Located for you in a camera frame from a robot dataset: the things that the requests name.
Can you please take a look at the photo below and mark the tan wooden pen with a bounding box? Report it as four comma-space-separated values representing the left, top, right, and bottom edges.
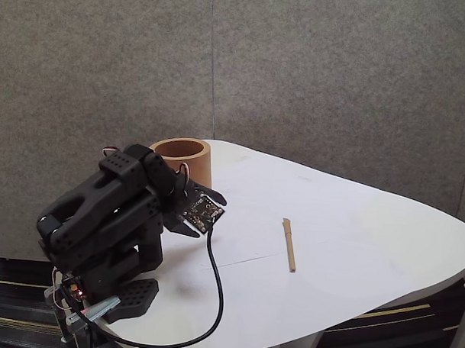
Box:
280, 217, 299, 274

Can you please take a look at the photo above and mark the brown cylindrical pen holder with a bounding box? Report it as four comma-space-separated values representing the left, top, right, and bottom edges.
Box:
147, 136, 215, 190

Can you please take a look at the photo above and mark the metal table clamp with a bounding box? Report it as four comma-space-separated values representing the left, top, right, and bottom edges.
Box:
60, 294, 121, 348

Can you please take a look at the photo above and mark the controller board with red LED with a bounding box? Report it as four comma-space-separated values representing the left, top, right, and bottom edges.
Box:
59, 275, 89, 304

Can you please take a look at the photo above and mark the bare camera circuit board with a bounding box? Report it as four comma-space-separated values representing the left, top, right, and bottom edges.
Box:
178, 192, 228, 235

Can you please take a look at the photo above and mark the black camera cable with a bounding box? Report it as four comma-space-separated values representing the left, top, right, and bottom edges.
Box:
56, 217, 228, 348

